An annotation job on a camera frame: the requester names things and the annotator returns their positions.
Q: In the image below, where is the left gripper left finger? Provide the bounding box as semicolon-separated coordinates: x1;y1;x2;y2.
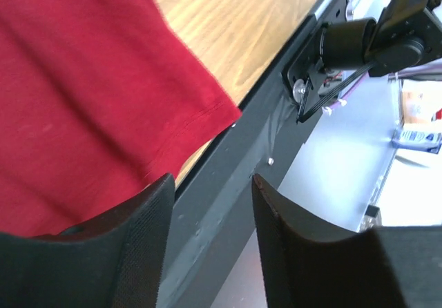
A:
1;174;175;307

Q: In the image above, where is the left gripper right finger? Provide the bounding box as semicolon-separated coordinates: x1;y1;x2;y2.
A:
251;175;441;307

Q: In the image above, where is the dark red t-shirt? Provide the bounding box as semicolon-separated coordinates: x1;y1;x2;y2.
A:
1;0;240;237

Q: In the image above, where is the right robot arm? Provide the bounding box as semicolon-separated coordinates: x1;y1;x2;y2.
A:
319;0;441;77

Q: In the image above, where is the blue white small box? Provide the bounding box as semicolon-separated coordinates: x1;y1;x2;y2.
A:
392;124;441;154

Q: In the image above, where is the orange cardboard box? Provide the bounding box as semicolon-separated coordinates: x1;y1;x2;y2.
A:
401;89;441;125

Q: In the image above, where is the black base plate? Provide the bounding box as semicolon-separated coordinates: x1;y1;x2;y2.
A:
157;0;349;307

